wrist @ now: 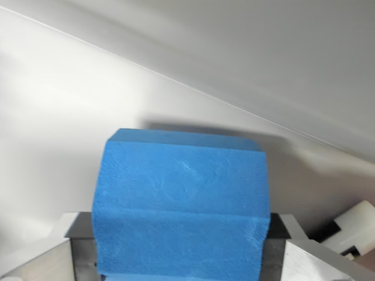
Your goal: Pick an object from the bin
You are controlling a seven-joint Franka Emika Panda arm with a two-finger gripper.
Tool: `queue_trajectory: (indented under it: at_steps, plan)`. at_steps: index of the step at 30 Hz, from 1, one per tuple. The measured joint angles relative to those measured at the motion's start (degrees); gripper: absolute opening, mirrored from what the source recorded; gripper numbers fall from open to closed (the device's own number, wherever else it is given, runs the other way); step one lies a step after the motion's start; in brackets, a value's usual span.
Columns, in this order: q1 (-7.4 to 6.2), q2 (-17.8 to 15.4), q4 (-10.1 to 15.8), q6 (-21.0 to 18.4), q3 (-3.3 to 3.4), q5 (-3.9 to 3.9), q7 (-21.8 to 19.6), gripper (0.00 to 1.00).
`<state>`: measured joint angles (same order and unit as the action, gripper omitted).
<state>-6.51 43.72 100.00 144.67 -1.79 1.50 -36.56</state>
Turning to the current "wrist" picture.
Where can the black-padded silver gripper right finger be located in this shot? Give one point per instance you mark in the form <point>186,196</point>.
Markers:
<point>281,257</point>

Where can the black-padded silver gripper left finger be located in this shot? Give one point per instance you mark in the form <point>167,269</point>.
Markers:
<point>79,254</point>

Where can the blue foam block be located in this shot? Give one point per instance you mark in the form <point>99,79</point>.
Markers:
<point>181,205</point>

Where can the grey plastic bin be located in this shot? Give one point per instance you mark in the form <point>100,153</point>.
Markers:
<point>117,73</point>

